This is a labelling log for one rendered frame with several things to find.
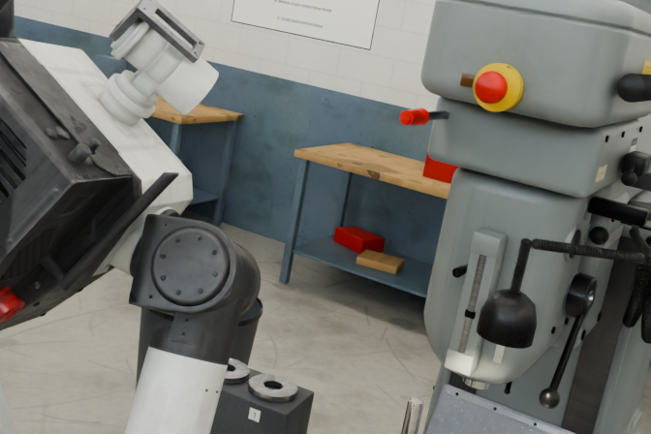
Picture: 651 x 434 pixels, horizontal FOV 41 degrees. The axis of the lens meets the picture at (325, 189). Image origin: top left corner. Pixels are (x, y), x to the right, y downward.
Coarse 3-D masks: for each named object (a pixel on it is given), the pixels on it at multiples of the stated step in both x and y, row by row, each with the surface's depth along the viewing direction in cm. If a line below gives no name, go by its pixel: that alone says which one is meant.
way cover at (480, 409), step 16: (448, 400) 180; (464, 400) 179; (480, 400) 177; (432, 416) 180; (448, 416) 179; (464, 416) 178; (480, 416) 176; (496, 416) 175; (512, 416) 174; (528, 416) 173; (432, 432) 179; (448, 432) 178; (464, 432) 176; (480, 432) 175; (496, 432) 174; (512, 432) 173; (528, 432) 172; (544, 432) 171; (560, 432) 170
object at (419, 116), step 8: (408, 112) 111; (416, 112) 112; (424, 112) 114; (432, 112) 118; (440, 112) 120; (448, 112) 123; (400, 120) 111; (408, 120) 111; (416, 120) 112; (424, 120) 114
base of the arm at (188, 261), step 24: (168, 216) 91; (144, 240) 91; (168, 240) 90; (192, 240) 89; (216, 240) 89; (144, 264) 90; (168, 264) 89; (192, 264) 89; (216, 264) 88; (144, 288) 89; (168, 288) 89; (192, 288) 88; (216, 288) 88; (168, 312) 97; (192, 312) 88
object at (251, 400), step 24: (240, 384) 158; (264, 384) 158; (288, 384) 159; (240, 408) 153; (264, 408) 151; (288, 408) 152; (216, 432) 156; (240, 432) 154; (264, 432) 152; (288, 432) 153
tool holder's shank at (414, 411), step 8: (408, 400) 129; (416, 400) 130; (408, 408) 129; (416, 408) 128; (408, 416) 129; (416, 416) 128; (408, 424) 129; (416, 424) 129; (408, 432) 129; (416, 432) 129
